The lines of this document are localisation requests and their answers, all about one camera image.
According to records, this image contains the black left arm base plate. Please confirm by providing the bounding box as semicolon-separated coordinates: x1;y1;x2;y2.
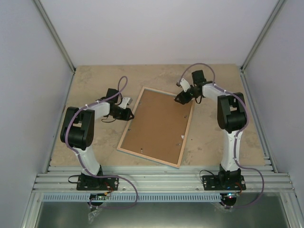
76;174;119;191

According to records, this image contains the right aluminium corner post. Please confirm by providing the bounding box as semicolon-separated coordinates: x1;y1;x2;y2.
239;0;287;73

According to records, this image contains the left aluminium corner post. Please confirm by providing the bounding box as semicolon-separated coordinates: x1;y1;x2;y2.
32;0;76;75

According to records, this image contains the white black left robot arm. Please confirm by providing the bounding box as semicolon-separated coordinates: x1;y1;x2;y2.
60;88;134;192

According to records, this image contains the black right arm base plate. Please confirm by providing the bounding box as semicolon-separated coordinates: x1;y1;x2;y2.
200;175;247;191

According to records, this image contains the brown cardboard backing board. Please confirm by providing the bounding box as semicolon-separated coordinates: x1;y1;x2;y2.
120;89;193;165

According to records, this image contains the aluminium corner post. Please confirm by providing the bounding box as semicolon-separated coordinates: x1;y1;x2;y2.
239;0;287;73
32;0;76;75

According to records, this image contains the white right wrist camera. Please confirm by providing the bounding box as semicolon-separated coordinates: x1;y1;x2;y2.
176;78;191;92

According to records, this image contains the teal wooden picture frame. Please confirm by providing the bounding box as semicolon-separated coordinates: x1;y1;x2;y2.
116;85;195;170

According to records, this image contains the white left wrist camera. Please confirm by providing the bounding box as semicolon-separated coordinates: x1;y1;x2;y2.
118;97;133;109

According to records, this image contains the aluminium mounting rail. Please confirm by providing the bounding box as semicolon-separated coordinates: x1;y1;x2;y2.
32;165;295;193

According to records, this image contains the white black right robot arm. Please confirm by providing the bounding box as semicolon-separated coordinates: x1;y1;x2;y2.
174;70;247;190

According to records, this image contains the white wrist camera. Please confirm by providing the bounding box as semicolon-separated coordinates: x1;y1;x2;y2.
118;97;133;109
176;78;191;92

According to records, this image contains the light blue slotted cable duct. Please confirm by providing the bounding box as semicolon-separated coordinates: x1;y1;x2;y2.
43;193;221;203

